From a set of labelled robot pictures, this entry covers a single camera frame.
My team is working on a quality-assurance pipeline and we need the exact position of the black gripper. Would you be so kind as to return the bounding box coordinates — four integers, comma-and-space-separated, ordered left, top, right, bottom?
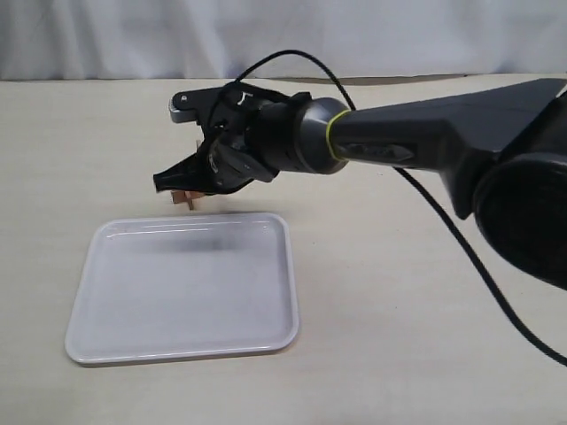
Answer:
153, 86, 310, 195

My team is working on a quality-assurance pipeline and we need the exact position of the brown notched wooden piece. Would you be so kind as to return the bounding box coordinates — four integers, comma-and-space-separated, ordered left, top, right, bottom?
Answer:
170, 190, 206, 211

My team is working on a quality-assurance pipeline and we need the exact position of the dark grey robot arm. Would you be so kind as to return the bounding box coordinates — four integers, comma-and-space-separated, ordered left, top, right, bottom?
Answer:
153, 78, 566, 288

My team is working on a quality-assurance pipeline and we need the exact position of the white plastic tray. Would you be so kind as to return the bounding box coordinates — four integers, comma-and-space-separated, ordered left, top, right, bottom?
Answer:
65, 212, 299, 366

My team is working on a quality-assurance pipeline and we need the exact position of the white backdrop curtain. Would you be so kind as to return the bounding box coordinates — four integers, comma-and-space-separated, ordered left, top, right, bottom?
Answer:
1, 1, 566, 80

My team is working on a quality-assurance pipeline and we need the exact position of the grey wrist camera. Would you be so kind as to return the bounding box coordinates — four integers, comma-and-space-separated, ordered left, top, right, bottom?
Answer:
168, 88, 221, 125

